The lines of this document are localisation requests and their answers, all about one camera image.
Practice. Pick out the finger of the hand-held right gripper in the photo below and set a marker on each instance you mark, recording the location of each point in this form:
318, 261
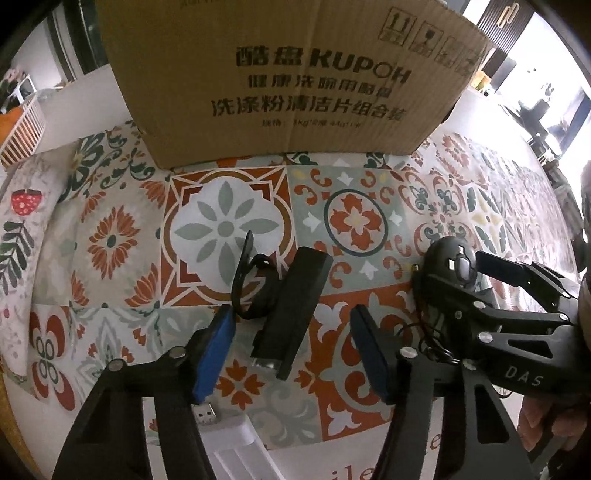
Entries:
461, 314
501, 267

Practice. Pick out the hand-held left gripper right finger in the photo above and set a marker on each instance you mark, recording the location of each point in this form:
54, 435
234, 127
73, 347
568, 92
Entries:
369, 355

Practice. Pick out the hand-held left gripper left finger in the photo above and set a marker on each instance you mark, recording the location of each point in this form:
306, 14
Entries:
217, 350

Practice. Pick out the brown cardboard box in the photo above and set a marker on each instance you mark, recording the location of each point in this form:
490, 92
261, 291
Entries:
300, 92

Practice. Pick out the person's right hand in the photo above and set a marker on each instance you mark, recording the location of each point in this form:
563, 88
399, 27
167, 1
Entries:
554, 420

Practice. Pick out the silver usb plug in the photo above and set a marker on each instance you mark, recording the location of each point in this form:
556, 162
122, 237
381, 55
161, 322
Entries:
205, 414

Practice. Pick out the white charger block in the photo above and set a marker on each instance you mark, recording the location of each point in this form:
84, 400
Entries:
244, 452

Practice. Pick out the patterned table runner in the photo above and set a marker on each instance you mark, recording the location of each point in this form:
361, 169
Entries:
221, 226

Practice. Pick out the floral fabric tissue pouch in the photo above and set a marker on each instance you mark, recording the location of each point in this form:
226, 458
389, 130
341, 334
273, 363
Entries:
23, 240

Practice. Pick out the white slatted fruit basket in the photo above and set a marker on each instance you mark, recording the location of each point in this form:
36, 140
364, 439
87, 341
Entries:
23, 134

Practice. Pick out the orange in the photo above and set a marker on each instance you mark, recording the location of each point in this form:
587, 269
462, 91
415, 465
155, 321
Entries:
8, 121

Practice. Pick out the white slatted rack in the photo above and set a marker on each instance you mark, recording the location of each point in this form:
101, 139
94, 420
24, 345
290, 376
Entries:
18, 90

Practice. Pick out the dark framed glass sliding door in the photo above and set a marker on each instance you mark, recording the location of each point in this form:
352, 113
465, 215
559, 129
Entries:
74, 41

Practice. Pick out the dark slatted wall panel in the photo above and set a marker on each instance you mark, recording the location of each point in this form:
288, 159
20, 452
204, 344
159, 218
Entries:
501, 18

